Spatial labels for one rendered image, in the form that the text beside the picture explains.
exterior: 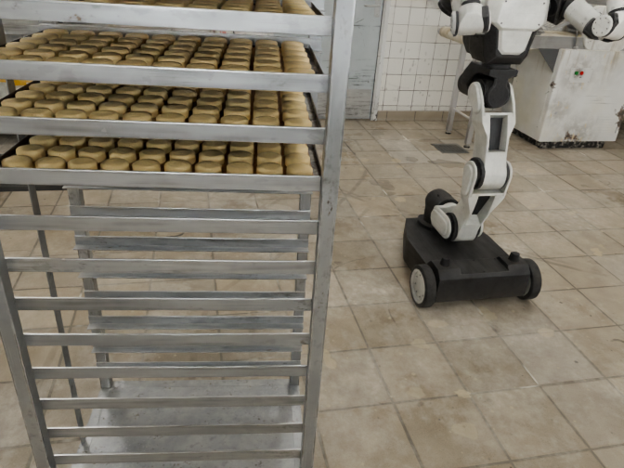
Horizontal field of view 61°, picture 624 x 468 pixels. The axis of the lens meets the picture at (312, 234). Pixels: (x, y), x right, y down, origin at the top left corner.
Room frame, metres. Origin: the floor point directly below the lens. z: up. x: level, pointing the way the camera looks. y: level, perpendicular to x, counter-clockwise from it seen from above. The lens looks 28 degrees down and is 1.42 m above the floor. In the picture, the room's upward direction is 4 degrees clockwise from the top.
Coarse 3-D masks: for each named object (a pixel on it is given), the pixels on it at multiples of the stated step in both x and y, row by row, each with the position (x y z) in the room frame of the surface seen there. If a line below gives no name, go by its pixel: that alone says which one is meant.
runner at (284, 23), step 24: (0, 0) 0.84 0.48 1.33; (24, 0) 0.84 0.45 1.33; (48, 0) 0.84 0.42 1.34; (120, 24) 0.85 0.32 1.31; (144, 24) 0.86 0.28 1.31; (168, 24) 0.86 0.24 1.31; (192, 24) 0.87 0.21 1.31; (216, 24) 0.87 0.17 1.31; (240, 24) 0.87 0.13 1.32; (264, 24) 0.88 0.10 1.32; (288, 24) 0.88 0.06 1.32; (312, 24) 0.89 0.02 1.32
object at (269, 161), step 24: (48, 144) 0.99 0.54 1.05; (72, 144) 0.99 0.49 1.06; (96, 144) 1.00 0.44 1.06; (120, 144) 1.01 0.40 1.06; (144, 144) 1.07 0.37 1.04; (168, 144) 1.03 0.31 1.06; (192, 144) 1.03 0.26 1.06; (216, 144) 1.04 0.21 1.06; (240, 144) 1.05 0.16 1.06; (264, 144) 1.06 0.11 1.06; (288, 144) 1.07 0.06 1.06; (72, 168) 0.87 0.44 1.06; (96, 168) 0.90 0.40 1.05; (120, 168) 0.89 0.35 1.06; (144, 168) 0.89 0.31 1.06; (168, 168) 0.90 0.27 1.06; (192, 168) 0.95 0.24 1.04; (216, 168) 0.91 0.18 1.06; (240, 168) 0.92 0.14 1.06; (264, 168) 0.92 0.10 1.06; (288, 168) 0.93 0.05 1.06; (312, 168) 0.95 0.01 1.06
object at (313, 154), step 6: (24, 138) 1.02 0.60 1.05; (18, 144) 0.99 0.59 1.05; (24, 144) 1.01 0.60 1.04; (306, 144) 1.14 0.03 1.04; (312, 144) 1.14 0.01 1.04; (12, 150) 0.96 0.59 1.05; (312, 150) 1.10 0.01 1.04; (0, 156) 0.91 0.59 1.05; (6, 156) 0.93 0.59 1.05; (312, 156) 1.06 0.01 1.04; (0, 162) 0.90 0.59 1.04; (312, 162) 1.02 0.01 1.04; (318, 162) 0.99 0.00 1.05; (318, 168) 0.99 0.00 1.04; (318, 174) 0.97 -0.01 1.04
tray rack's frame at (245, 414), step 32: (0, 32) 1.03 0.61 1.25; (32, 192) 1.03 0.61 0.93; (0, 256) 0.81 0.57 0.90; (0, 288) 0.80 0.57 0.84; (96, 288) 1.26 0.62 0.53; (0, 320) 0.79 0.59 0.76; (64, 352) 1.02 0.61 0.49; (32, 384) 0.81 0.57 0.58; (128, 384) 1.26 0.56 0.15; (160, 384) 1.27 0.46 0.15; (192, 384) 1.28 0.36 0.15; (224, 384) 1.29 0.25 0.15; (256, 384) 1.30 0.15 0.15; (288, 384) 1.31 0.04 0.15; (32, 416) 0.80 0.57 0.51; (96, 416) 1.12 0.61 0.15; (128, 416) 1.13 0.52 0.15; (160, 416) 1.14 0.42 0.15; (192, 416) 1.15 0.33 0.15; (224, 416) 1.16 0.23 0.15; (256, 416) 1.17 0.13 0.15; (288, 416) 1.18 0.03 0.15; (32, 448) 0.79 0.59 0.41; (96, 448) 1.01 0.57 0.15; (128, 448) 1.02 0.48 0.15; (160, 448) 1.02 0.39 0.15; (192, 448) 1.03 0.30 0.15; (224, 448) 1.04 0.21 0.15
